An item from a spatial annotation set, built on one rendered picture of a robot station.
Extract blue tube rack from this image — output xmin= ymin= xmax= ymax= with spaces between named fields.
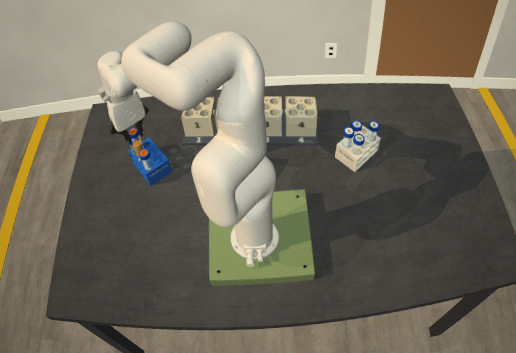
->
xmin=128 ymin=138 xmax=172 ymax=186

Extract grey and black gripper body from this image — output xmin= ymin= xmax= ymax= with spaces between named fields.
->
xmin=107 ymin=89 xmax=146 ymax=132

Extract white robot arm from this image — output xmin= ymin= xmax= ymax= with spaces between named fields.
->
xmin=98 ymin=22 xmax=279 ymax=267

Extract cream tube rack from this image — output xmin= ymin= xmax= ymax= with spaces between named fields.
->
xmin=335 ymin=126 xmax=381 ymax=172

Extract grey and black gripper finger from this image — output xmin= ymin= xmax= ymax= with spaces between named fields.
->
xmin=135 ymin=105 xmax=149 ymax=136
xmin=110 ymin=121 xmax=132 ymax=144

